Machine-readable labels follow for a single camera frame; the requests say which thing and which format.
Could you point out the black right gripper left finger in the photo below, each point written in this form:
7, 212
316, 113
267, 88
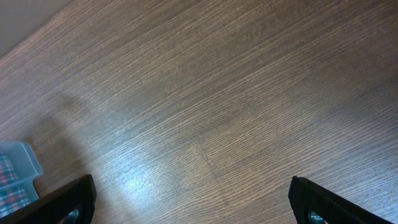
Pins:
71, 203

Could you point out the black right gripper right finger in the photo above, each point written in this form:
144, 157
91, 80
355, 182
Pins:
311, 203

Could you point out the red navy plaid cloth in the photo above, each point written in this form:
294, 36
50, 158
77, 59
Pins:
13, 197

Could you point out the clear plastic storage bin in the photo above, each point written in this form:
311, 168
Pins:
25, 164

